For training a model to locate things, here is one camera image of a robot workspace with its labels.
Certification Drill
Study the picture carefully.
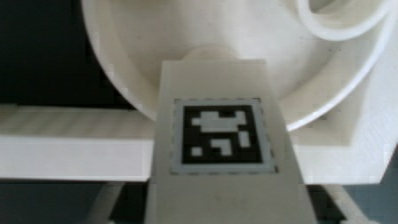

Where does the white stool leg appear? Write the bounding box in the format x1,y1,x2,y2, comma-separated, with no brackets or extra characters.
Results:
144,46,316,224

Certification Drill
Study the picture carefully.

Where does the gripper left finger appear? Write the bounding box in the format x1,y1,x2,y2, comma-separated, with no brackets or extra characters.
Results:
82,182,148,224

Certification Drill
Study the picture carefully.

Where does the white U-shaped wall fence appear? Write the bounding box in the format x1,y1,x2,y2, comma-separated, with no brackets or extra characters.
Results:
0,27,398,184

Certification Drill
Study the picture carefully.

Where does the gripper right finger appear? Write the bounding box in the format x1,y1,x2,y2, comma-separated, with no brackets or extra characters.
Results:
308,185,380,224

